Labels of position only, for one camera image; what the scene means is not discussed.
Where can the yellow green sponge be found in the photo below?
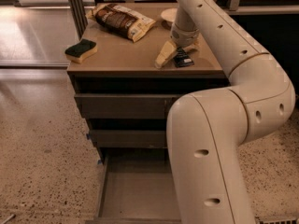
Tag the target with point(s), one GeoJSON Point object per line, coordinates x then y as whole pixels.
{"type": "Point", "coordinates": [82, 50]}

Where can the white ceramic bowl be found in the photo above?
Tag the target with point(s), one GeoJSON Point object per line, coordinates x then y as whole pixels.
{"type": "Point", "coordinates": [169, 15]}

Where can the grey top drawer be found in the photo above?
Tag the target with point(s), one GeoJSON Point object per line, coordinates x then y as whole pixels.
{"type": "Point", "coordinates": [124, 106]}

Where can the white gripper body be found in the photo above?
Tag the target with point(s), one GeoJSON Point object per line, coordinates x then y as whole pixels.
{"type": "Point", "coordinates": [184, 37]}

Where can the metal floor vent grate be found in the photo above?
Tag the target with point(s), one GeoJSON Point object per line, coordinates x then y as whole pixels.
{"type": "Point", "coordinates": [277, 220]}

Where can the grey open bottom drawer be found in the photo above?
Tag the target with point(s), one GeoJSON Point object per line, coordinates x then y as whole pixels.
{"type": "Point", "coordinates": [138, 189]}

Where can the grey drawer cabinet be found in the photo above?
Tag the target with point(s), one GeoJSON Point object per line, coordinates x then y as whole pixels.
{"type": "Point", "coordinates": [121, 66]}

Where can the grey middle drawer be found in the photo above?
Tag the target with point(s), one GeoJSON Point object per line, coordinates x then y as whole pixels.
{"type": "Point", "coordinates": [128, 138]}

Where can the brown and cream chip bag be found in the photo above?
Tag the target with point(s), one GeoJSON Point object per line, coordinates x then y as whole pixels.
{"type": "Point", "coordinates": [121, 20]}

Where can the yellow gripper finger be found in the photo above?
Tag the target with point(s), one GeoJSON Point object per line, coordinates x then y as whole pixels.
{"type": "Point", "coordinates": [168, 51]}
{"type": "Point", "coordinates": [192, 45]}

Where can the dark blue rxbar wrapper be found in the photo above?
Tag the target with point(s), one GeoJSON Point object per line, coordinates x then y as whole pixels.
{"type": "Point", "coordinates": [182, 59]}

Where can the dark metal window post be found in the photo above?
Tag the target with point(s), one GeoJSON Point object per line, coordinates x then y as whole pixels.
{"type": "Point", "coordinates": [78, 13]}

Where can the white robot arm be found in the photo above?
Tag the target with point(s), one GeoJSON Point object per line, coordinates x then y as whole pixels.
{"type": "Point", "coordinates": [204, 128]}

